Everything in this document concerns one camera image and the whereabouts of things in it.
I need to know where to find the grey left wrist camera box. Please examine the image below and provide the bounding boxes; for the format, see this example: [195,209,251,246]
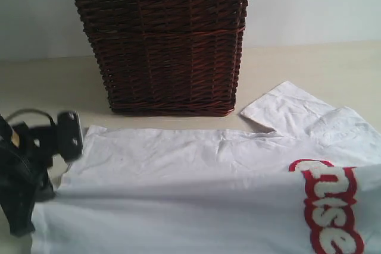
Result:
[57,111,83,164]

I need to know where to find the white t-shirt red lettering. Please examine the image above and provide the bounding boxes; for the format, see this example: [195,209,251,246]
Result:
[31,81,380,253]

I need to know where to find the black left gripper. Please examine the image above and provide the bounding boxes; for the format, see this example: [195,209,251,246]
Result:
[1,121,58,235]

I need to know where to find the dark brown wicker basket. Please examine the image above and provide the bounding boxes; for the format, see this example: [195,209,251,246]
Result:
[74,0,248,117]

